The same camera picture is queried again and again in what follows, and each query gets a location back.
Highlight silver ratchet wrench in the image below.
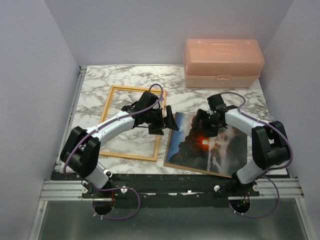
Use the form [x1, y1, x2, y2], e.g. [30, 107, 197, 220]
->
[103, 169, 113, 177]

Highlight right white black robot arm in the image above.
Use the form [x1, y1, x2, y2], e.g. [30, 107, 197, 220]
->
[191, 94, 294, 196]

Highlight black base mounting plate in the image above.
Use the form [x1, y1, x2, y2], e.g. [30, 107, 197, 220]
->
[82, 174, 260, 209]

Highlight sunset landscape photo print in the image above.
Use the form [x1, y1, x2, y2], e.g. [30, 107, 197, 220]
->
[163, 112, 248, 178]

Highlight aluminium extrusion rail front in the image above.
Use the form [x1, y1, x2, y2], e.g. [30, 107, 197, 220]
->
[40, 178, 305, 201]

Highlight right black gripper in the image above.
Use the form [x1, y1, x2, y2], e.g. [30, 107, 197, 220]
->
[191, 108, 222, 138]

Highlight aluminium extrusion rail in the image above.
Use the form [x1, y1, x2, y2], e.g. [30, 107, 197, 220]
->
[53, 66, 87, 172]
[40, 178, 305, 201]

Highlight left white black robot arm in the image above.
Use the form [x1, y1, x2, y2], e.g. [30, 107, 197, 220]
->
[59, 91, 179, 198]

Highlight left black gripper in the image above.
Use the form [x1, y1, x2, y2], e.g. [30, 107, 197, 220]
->
[145, 106, 179, 136]

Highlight orange wooden picture frame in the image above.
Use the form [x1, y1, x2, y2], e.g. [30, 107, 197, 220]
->
[99, 85, 161, 162]

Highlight brown cardboard backing board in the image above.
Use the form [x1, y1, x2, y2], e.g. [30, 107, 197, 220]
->
[163, 130, 231, 179]

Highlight aluminium extrusion rail left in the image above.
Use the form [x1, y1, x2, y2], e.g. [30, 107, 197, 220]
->
[53, 66, 87, 172]

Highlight pink translucent plastic box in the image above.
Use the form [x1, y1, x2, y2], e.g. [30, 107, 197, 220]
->
[183, 39, 265, 89]

